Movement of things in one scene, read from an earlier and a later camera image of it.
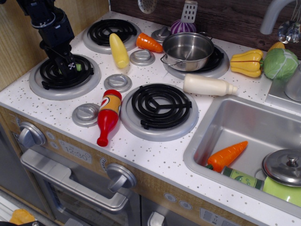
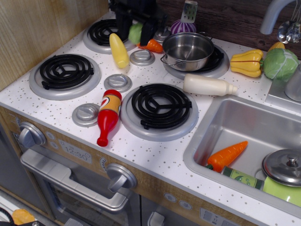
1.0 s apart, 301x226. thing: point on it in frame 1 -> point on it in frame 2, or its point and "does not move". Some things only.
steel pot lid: (284, 166) does not move
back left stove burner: (96, 37) does not move
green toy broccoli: (78, 67) -> (134, 33)
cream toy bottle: (199, 84) does not move
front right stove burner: (159, 112) does not move
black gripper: (56, 40) -> (126, 10)
